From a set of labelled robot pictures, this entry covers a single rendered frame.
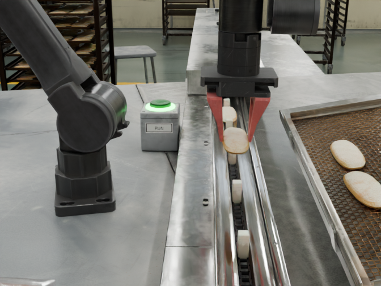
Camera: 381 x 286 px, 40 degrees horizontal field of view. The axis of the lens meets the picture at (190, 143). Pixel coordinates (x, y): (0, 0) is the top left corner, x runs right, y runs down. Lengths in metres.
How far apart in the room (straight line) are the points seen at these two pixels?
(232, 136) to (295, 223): 0.15
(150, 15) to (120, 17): 0.44
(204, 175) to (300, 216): 0.15
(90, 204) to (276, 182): 0.30
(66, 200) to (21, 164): 0.21
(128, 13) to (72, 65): 7.11
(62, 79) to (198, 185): 0.24
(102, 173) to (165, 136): 0.22
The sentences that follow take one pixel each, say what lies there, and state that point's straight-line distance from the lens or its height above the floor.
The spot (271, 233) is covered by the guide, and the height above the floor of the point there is 0.86.
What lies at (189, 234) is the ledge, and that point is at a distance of 0.62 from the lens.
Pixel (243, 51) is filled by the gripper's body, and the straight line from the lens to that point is 0.69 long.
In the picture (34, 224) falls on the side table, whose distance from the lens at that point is 0.76.
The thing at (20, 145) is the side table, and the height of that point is 0.82.
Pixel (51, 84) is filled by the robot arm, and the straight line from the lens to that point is 0.74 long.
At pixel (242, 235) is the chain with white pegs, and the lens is 0.61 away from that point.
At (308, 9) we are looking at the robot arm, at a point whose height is 1.11.
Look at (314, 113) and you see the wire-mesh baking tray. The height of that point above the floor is 0.90.
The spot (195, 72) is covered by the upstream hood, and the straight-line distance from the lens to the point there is 1.18.
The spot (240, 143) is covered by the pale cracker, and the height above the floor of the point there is 0.93.
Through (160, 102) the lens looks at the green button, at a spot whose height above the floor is 0.91.
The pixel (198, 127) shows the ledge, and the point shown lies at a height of 0.86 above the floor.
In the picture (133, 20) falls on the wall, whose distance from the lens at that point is 7.84.
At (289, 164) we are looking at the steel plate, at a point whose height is 0.82.
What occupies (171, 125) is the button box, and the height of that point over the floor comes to 0.87.
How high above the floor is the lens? 1.18
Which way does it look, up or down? 21 degrees down
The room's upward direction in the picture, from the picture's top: straight up
